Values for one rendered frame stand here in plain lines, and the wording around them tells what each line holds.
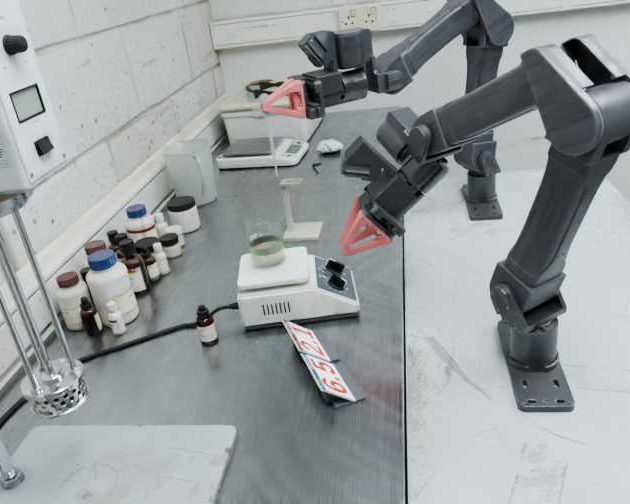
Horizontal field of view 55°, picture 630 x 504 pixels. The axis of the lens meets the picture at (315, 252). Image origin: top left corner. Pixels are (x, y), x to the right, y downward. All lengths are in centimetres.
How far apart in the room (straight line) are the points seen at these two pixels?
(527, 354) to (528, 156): 168
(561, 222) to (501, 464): 29
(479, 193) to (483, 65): 28
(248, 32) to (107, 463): 179
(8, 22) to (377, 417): 61
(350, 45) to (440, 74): 125
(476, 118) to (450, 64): 156
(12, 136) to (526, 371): 68
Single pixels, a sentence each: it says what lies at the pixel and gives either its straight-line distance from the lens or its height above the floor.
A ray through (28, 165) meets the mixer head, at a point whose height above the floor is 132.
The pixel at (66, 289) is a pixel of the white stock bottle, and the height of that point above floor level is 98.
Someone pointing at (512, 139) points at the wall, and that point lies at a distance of 246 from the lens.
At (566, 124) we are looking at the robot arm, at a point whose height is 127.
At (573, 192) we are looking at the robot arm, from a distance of 73.
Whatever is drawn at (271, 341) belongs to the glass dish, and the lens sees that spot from 99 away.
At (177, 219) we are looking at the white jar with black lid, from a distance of 145.
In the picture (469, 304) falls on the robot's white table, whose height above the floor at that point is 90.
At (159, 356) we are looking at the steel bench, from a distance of 103.
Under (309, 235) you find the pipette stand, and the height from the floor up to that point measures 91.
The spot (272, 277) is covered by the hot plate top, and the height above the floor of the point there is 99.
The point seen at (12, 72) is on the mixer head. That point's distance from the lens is 58.
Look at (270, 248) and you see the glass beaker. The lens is 101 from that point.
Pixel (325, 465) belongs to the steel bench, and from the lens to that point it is 78.
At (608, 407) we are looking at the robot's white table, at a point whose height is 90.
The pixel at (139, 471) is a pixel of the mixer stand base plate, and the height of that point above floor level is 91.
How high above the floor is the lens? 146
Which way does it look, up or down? 26 degrees down
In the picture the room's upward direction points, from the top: 8 degrees counter-clockwise
